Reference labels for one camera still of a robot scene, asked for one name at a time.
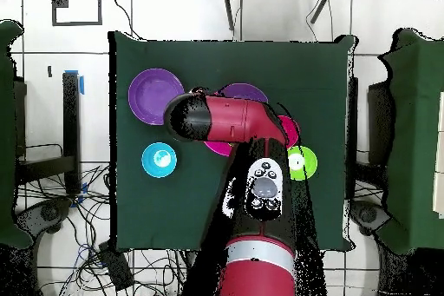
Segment green covered side table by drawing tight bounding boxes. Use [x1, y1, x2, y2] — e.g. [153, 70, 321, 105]
[375, 27, 444, 256]
[0, 19, 34, 250]

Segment black power box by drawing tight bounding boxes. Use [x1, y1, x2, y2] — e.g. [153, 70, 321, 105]
[97, 240, 135, 293]

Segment small green bowl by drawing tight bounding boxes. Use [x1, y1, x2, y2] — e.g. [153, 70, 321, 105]
[286, 145, 319, 181]

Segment small red bowl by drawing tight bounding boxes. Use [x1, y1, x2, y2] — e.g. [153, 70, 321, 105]
[277, 115, 302, 150]

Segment purple bowl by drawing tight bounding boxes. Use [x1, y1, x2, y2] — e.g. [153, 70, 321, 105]
[127, 67, 186, 126]
[216, 82, 270, 105]

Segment dark green tablecloth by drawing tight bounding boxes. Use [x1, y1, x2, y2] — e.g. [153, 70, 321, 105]
[108, 30, 358, 253]

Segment large pink bowl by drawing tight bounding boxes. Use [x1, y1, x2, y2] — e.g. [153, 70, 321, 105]
[203, 139, 235, 158]

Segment blue bowl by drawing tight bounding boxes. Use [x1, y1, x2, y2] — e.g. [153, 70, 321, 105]
[140, 141, 179, 180]

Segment black floor stand base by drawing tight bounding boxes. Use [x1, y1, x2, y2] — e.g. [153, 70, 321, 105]
[13, 196, 74, 236]
[349, 199, 391, 236]

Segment black stand with blue tape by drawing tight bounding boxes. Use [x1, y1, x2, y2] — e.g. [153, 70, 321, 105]
[15, 69, 86, 195]

